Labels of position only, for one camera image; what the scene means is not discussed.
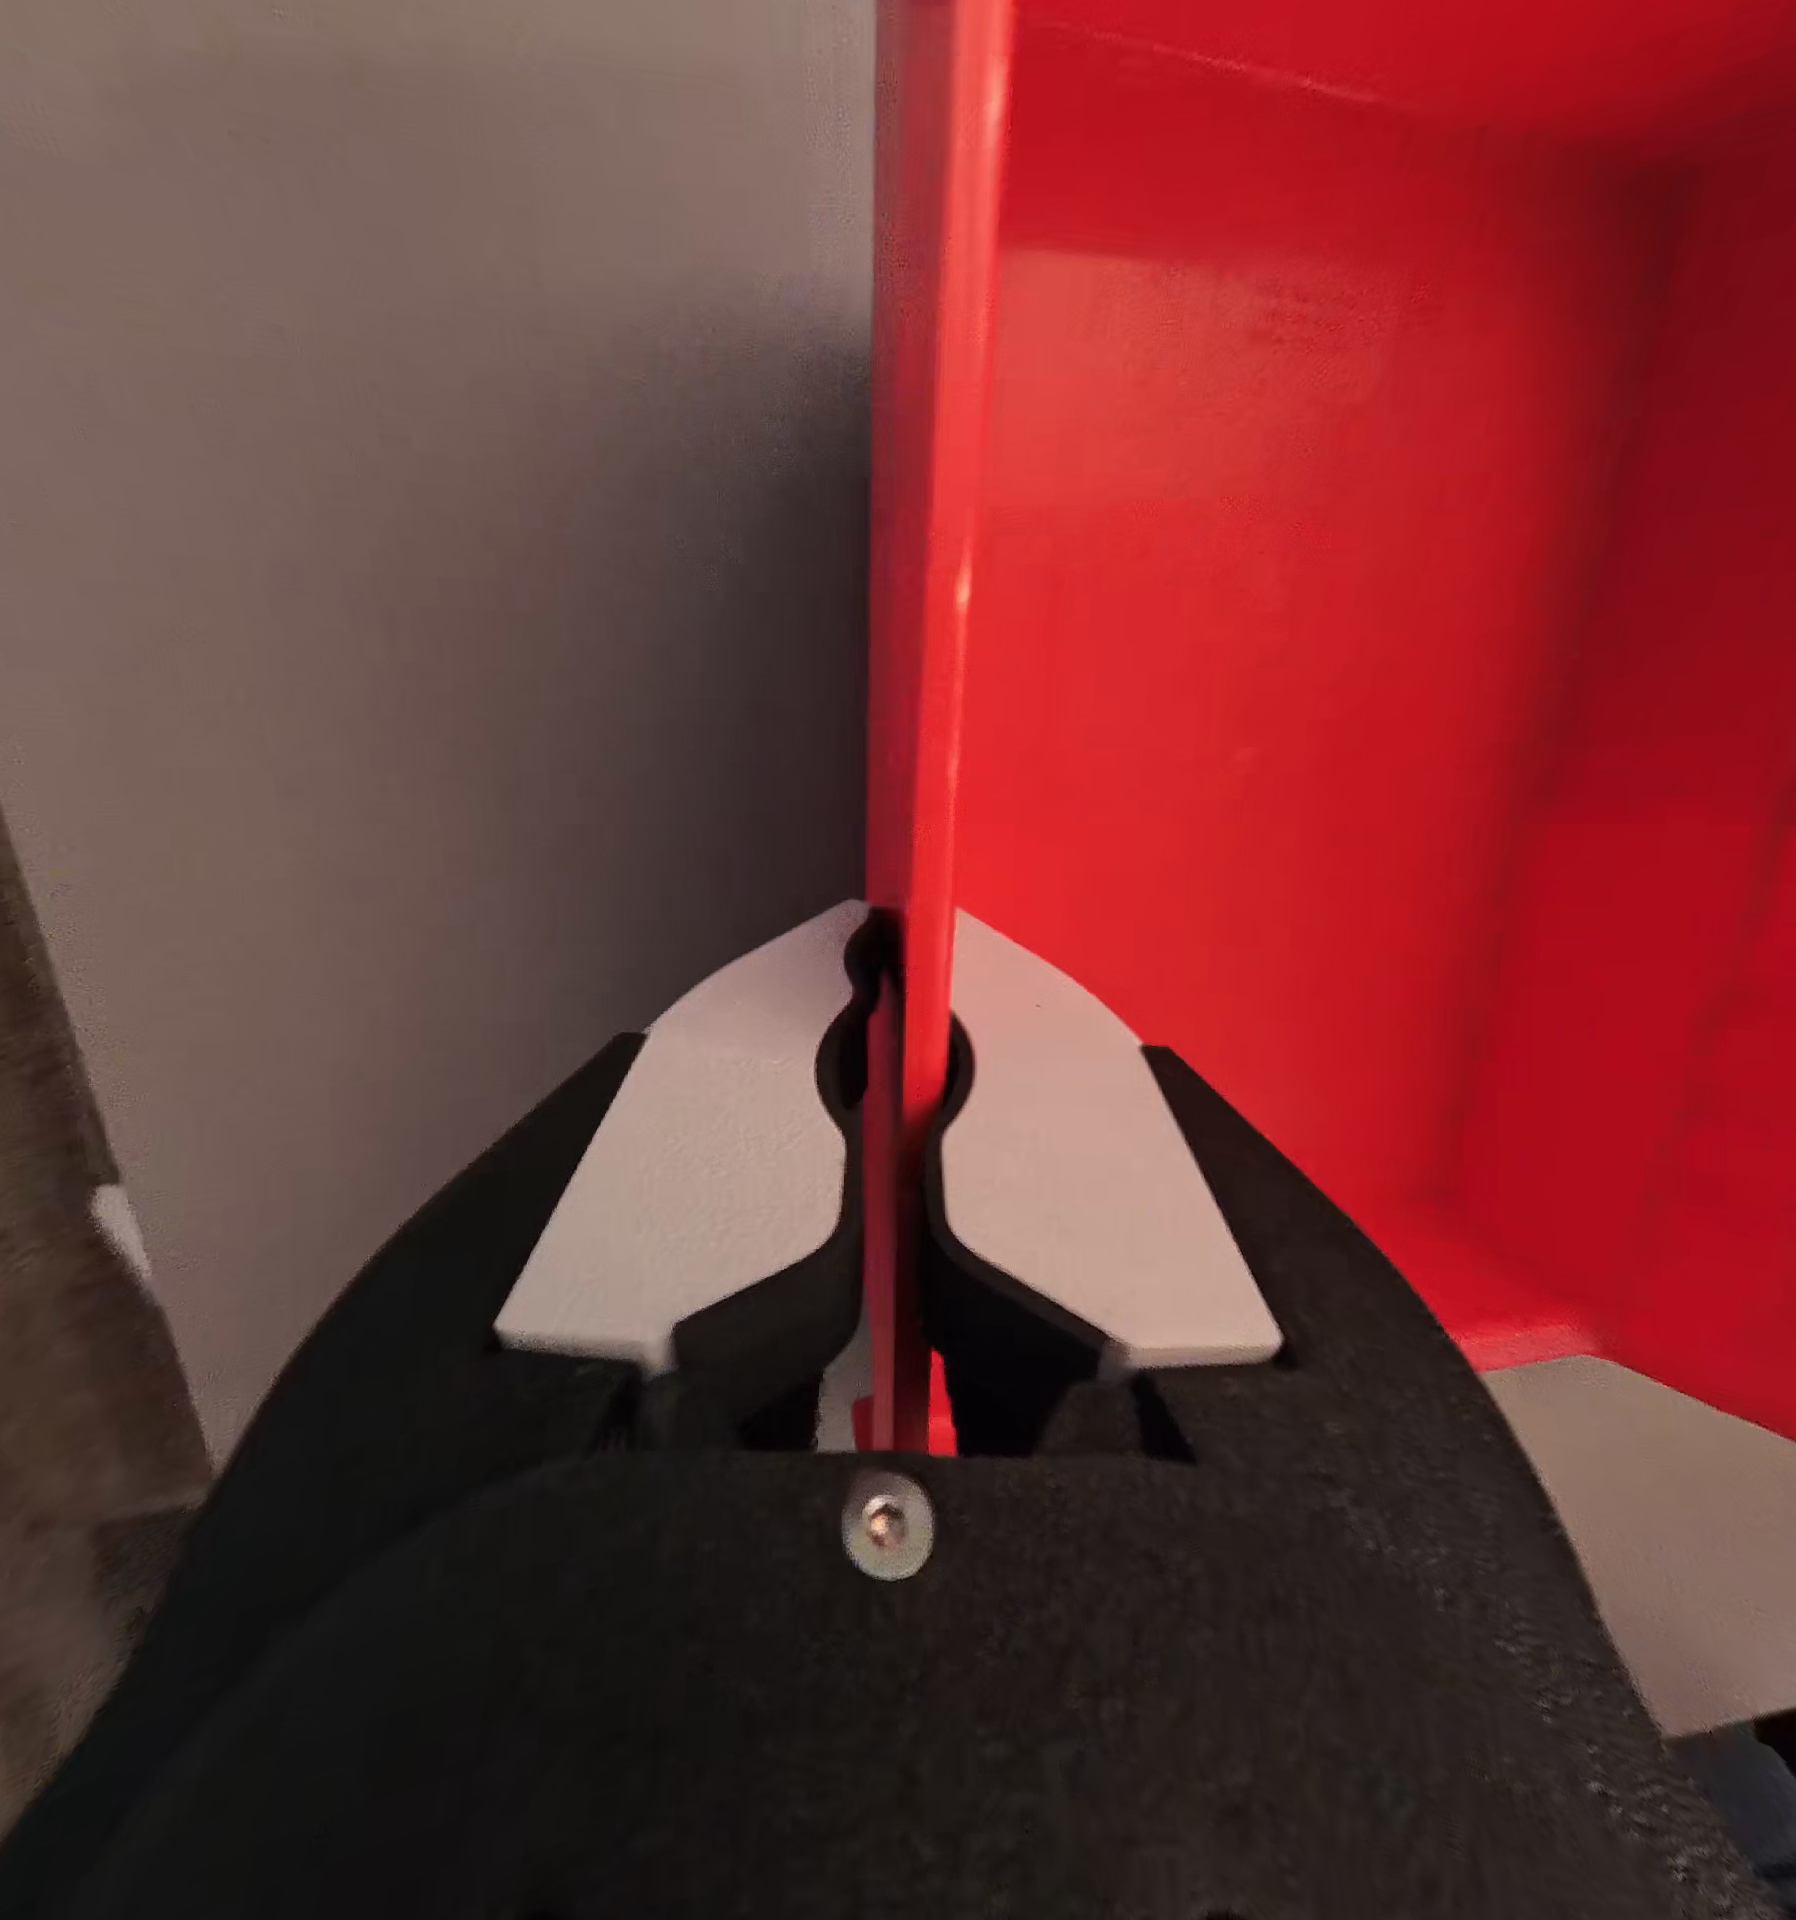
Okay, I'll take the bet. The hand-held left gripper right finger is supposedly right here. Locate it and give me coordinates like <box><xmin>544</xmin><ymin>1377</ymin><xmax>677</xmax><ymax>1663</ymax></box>
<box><xmin>923</xmin><ymin>911</ymin><xmax>1284</xmax><ymax>1377</ymax></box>

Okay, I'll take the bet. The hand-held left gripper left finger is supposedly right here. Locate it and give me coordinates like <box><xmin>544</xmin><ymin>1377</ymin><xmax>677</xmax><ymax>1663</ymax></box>
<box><xmin>495</xmin><ymin>901</ymin><xmax>876</xmax><ymax>1377</ymax></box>

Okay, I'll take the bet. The red plastic bin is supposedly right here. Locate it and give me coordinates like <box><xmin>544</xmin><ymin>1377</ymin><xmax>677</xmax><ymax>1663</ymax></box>
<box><xmin>849</xmin><ymin>0</ymin><xmax>1796</xmax><ymax>1459</ymax></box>

